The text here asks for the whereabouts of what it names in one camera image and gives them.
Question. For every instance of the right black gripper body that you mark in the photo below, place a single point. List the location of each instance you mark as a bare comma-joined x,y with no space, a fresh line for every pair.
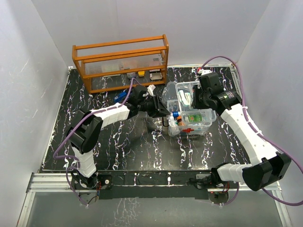
200,98

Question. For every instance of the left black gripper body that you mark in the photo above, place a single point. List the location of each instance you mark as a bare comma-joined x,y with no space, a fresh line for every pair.
149,106

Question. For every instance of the clear lid with black handle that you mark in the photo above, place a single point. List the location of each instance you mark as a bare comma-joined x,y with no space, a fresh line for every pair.
169,92

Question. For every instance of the white green sachet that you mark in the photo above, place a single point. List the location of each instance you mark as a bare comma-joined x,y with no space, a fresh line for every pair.
185,97

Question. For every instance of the small green box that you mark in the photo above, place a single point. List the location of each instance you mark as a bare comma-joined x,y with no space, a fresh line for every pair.
195,118

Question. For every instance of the clear divided organizer tray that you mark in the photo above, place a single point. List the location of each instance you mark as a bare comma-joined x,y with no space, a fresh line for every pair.
189,114

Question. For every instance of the clear medicine kit box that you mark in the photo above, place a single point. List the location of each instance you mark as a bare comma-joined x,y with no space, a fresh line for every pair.
173,106

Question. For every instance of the blue white ointment tube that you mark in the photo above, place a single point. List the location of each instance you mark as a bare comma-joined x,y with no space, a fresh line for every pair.
176,114

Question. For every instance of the white plastic bottle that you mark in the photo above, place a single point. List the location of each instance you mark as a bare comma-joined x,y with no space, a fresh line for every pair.
172,122

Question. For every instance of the brown medicine bottle orange cap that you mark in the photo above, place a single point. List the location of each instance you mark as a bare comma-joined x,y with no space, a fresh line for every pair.
180,122

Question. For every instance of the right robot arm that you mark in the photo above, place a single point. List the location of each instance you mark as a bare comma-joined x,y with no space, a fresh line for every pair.
267,165

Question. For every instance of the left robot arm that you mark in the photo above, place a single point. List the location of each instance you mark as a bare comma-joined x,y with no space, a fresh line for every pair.
84,132

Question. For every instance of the white open cardboard box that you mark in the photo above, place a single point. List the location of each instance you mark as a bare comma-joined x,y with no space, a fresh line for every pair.
156,76

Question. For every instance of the blue stapler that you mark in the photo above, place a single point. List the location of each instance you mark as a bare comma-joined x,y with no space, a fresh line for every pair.
121,97

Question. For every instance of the yellow small container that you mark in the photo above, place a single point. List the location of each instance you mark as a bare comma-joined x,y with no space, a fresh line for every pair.
141,73

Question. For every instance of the small glass jar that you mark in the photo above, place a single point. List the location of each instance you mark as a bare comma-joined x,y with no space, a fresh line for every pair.
131,75

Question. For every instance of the orange wooden shelf rack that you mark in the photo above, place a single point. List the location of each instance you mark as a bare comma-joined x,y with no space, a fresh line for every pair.
103,67

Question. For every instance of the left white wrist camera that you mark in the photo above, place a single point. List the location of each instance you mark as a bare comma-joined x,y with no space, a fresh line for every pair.
150,89

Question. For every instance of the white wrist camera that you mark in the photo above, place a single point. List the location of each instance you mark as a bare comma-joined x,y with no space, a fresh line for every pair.
150,89
202,72

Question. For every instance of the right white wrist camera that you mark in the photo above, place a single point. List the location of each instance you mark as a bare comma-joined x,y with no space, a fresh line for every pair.
202,72

